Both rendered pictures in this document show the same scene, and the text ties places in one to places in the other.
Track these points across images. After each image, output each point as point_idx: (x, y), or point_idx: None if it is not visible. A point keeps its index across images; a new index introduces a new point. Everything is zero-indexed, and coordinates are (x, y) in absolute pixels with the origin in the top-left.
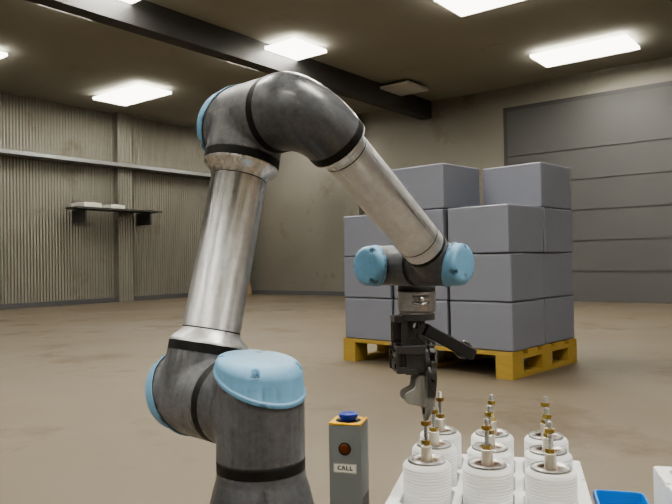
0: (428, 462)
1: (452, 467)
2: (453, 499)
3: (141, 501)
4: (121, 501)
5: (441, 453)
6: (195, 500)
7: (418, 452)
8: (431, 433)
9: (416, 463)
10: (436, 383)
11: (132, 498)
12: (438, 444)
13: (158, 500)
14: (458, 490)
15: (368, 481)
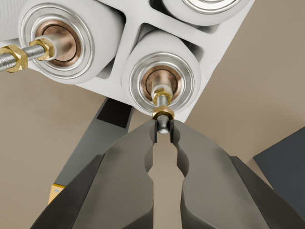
0: (171, 84)
1: (101, 13)
2: (179, 36)
3: (15, 214)
4: (18, 221)
5: (103, 40)
6: (6, 190)
7: (90, 79)
8: (56, 57)
9: (182, 107)
10: (293, 210)
11: (11, 218)
12: (64, 37)
13: (11, 207)
14: (145, 15)
15: (94, 123)
